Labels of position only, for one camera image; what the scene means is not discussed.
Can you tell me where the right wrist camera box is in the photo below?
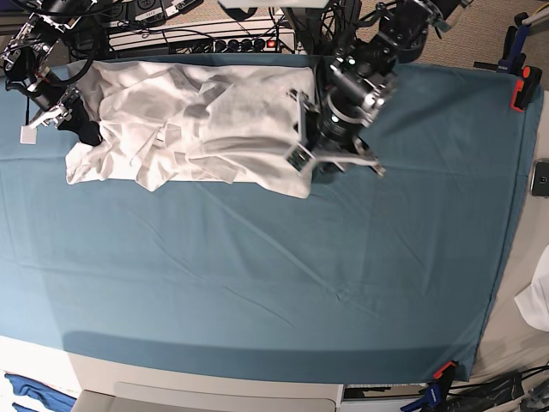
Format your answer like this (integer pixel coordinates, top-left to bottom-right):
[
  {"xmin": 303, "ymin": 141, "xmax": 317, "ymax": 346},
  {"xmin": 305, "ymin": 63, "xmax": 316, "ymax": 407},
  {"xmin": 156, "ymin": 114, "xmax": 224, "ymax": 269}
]
[{"xmin": 20, "ymin": 125, "xmax": 37, "ymax": 145}]

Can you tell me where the white storage bin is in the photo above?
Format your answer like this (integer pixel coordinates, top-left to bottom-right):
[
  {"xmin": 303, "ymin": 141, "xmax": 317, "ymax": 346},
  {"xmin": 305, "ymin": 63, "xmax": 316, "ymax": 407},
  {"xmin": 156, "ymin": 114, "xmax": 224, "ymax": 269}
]
[{"xmin": 72, "ymin": 382, "xmax": 337, "ymax": 411}]

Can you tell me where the blue clamp bottom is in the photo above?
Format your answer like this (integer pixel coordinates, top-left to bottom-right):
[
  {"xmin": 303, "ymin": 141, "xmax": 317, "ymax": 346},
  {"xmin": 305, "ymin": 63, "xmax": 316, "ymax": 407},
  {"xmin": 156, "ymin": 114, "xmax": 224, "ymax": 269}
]
[{"xmin": 400, "ymin": 382, "xmax": 448, "ymax": 412}]

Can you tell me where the blue clamp top right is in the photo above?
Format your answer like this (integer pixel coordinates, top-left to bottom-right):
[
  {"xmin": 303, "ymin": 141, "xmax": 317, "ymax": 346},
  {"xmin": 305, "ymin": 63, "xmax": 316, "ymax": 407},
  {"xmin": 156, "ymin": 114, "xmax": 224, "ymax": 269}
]
[{"xmin": 474, "ymin": 12, "xmax": 529, "ymax": 76}]

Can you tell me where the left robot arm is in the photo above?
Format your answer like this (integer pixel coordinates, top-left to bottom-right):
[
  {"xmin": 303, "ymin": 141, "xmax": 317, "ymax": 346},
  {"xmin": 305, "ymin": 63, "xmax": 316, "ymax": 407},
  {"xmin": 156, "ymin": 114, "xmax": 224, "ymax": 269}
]
[{"xmin": 286, "ymin": 1, "xmax": 469, "ymax": 176}]

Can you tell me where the teal table cloth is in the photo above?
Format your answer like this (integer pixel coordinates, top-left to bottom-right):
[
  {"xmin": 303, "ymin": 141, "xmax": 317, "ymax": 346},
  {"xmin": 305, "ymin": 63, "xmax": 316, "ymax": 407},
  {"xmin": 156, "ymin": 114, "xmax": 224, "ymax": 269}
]
[{"xmin": 1, "ymin": 64, "xmax": 544, "ymax": 384}]

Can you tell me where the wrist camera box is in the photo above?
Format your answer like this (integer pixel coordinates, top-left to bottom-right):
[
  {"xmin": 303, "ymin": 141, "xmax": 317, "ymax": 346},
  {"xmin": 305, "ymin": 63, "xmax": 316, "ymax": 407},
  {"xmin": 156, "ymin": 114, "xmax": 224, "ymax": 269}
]
[
  {"xmin": 20, "ymin": 125, "xmax": 37, "ymax": 145},
  {"xmin": 285, "ymin": 143, "xmax": 318, "ymax": 174}
]

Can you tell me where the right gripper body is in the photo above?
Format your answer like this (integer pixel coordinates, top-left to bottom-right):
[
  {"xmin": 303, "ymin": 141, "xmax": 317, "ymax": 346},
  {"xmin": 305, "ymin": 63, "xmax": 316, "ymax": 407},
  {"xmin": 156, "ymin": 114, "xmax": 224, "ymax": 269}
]
[{"xmin": 27, "ymin": 83, "xmax": 84, "ymax": 129}]

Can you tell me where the orange black clamp bottom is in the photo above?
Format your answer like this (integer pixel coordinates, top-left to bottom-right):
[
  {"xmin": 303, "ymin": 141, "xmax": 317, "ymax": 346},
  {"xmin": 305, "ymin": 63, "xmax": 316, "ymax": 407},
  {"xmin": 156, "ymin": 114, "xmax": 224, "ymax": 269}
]
[{"xmin": 433, "ymin": 360, "xmax": 459, "ymax": 387}]

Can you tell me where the small grey device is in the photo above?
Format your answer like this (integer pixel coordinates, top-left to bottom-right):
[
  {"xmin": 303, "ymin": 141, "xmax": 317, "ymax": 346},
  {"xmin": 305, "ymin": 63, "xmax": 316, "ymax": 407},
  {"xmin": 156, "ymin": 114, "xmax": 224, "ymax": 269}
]
[{"xmin": 530, "ymin": 159, "xmax": 549, "ymax": 198}]

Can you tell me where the blue clamp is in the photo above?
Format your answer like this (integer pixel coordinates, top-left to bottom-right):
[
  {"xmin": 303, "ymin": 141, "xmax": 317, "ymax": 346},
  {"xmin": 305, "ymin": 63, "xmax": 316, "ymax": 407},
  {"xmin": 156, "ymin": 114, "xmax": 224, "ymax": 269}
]
[
  {"xmin": 474, "ymin": 12, "xmax": 529, "ymax": 76},
  {"xmin": 400, "ymin": 382, "xmax": 448, "ymax": 412}
]

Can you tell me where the orange black clamp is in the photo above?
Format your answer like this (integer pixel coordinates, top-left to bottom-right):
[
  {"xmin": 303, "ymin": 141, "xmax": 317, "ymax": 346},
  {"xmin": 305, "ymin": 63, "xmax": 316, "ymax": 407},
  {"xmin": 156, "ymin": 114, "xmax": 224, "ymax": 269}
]
[
  {"xmin": 433, "ymin": 360, "xmax": 459, "ymax": 387},
  {"xmin": 510, "ymin": 65, "xmax": 542, "ymax": 112}
]

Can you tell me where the white cloth right edge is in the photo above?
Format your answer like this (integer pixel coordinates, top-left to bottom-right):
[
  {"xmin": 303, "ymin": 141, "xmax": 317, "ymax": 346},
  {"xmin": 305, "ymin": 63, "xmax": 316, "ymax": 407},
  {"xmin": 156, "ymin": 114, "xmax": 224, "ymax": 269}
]
[{"xmin": 515, "ymin": 247, "xmax": 549, "ymax": 332}]

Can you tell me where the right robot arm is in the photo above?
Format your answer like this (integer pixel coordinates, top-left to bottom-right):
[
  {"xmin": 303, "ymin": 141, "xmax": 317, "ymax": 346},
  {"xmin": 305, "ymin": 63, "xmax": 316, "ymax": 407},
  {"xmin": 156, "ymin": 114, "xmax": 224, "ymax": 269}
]
[{"xmin": 1, "ymin": 1, "xmax": 103, "ymax": 147}]

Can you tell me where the black power strip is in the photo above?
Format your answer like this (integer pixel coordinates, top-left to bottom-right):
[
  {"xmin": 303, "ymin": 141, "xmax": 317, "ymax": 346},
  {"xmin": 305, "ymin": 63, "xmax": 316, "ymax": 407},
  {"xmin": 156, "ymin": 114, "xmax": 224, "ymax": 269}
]
[{"xmin": 188, "ymin": 36, "xmax": 297, "ymax": 55}]

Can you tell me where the orange black clamp top right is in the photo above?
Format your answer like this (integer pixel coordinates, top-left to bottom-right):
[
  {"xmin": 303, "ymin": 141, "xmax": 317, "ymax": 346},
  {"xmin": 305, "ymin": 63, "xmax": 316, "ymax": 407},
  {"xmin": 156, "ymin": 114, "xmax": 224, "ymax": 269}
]
[{"xmin": 510, "ymin": 65, "xmax": 542, "ymax": 112}]

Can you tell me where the white T-shirt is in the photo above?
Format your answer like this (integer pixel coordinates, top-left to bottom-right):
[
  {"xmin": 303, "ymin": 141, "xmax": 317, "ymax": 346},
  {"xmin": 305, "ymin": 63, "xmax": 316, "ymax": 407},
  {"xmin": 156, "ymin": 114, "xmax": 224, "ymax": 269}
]
[{"xmin": 65, "ymin": 61, "xmax": 313, "ymax": 198}]

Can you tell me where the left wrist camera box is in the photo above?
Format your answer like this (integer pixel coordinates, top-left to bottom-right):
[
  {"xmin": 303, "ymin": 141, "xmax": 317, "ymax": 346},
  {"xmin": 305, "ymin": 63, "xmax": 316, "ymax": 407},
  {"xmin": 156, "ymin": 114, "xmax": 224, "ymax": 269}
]
[{"xmin": 285, "ymin": 143, "xmax": 318, "ymax": 174}]

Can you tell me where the blue cloth bottom left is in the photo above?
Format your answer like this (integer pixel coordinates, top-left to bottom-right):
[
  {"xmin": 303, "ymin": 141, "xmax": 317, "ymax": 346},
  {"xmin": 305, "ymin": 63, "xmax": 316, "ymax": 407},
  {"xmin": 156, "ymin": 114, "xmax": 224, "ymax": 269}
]
[{"xmin": 4, "ymin": 373, "xmax": 76, "ymax": 412}]

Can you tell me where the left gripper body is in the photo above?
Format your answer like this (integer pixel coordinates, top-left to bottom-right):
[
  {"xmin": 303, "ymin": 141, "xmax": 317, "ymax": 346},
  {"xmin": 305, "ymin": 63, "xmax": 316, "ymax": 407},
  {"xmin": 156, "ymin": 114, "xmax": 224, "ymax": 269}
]
[{"xmin": 287, "ymin": 88, "xmax": 385, "ymax": 177}]

